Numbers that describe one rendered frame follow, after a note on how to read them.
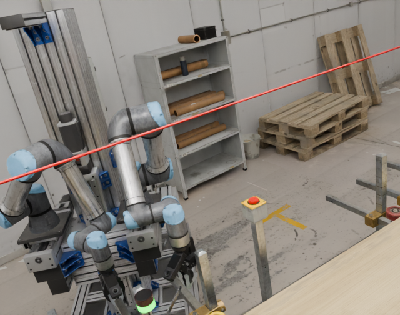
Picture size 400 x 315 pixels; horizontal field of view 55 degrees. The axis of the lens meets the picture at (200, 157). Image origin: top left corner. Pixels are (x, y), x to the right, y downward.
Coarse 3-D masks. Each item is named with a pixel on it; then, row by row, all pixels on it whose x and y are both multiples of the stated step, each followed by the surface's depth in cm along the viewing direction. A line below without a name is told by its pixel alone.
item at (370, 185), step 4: (356, 180) 224; (360, 180) 223; (364, 180) 222; (360, 184) 223; (364, 184) 220; (368, 184) 218; (372, 184) 216; (368, 188) 219; (372, 188) 216; (388, 188) 209; (388, 192) 207; (392, 192) 205; (396, 192) 204; (392, 196) 206; (396, 196) 204
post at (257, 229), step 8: (256, 224) 148; (256, 232) 149; (256, 240) 151; (264, 240) 152; (256, 248) 153; (264, 248) 153; (256, 256) 156; (264, 256) 154; (264, 264) 156; (264, 272) 157; (264, 280) 158; (264, 288) 159; (264, 296) 162; (272, 296) 163
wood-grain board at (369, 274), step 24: (384, 240) 161; (336, 264) 153; (360, 264) 150; (384, 264) 148; (288, 288) 146; (312, 288) 144; (336, 288) 141; (360, 288) 139; (384, 288) 137; (264, 312) 137; (288, 312) 135; (312, 312) 133; (336, 312) 131; (360, 312) 130; (384, 312) 128
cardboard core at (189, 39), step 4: (180, 36) 405; (184, 36) 398; (188, 36) 392; (192, 36) 385; (196, 36) 389; (180, 40) 404; (184, 40) 397; (188, 40) 392; (192, 40) 385; (196, 40) 391
